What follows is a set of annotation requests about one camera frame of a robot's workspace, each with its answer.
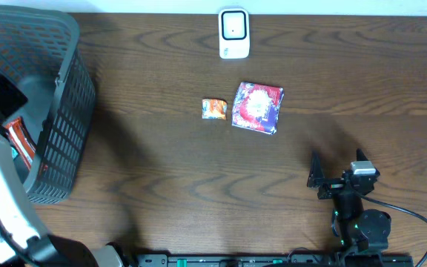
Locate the long orange red snack bag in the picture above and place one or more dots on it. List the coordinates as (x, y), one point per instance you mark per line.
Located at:
(22, 141)

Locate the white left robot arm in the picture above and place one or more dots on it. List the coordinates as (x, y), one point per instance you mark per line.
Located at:
(24, 239)

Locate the small orange snack packet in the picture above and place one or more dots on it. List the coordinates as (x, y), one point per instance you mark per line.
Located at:
(214, 109)

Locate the red purple tissue pack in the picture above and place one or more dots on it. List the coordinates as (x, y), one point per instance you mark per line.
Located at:
(256, 107)

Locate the grey plastic basket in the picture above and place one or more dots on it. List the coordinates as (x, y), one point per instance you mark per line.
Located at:
(39, 57)

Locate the white barcode scanner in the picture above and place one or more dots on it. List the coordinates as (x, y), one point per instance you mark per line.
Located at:
(234, 33)

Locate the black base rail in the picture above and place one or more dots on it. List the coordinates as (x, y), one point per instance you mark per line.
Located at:
(111, 255)

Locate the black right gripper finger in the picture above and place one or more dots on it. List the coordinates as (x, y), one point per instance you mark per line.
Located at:
(316, 176)
(360, 155)

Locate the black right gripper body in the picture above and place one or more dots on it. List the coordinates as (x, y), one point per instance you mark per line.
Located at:
(332, 187)

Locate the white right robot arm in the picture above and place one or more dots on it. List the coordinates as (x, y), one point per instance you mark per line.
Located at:
(362, 231)

